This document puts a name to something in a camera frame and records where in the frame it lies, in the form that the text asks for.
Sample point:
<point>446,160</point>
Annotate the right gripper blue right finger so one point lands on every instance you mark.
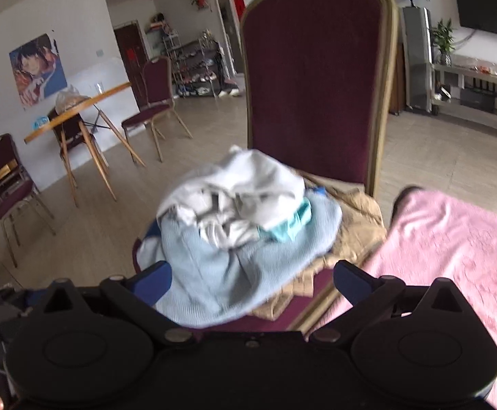
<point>360,288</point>

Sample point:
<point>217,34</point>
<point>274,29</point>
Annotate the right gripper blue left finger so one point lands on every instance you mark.
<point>146,287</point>

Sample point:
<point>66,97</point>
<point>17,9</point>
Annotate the grey white t-shirt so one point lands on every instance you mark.
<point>230,202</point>

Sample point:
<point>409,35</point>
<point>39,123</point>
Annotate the tan beige jacket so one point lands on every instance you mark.
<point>361,230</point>

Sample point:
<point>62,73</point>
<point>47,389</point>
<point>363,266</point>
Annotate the light blue knit sweater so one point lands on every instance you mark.
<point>212,286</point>

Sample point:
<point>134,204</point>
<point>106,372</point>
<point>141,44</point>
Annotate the turquoise garment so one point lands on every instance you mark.
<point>289,229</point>

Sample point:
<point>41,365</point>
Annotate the pink blanket table cover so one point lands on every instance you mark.
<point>435,346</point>

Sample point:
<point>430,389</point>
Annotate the maroon chair at left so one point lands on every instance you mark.
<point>17,189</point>

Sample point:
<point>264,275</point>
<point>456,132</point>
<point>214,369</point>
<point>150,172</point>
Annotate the round wooden table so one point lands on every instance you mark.
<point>60,119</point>

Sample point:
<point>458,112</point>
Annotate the maroon chair by table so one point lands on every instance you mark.
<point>158,83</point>

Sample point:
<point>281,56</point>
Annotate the shoe rack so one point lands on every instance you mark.
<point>197,65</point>

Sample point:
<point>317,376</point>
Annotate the grey tv shelf unit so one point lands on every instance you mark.
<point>466,90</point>

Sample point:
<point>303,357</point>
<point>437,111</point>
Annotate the maroon gold banquet chair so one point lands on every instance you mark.
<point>318,82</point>

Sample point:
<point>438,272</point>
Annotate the potted green plant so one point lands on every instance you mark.
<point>442,39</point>

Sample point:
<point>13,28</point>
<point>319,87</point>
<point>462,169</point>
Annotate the silver tower speaker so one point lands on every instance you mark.
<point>416,40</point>

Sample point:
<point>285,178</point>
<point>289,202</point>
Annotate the anime wall poster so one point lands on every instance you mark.
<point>37,70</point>

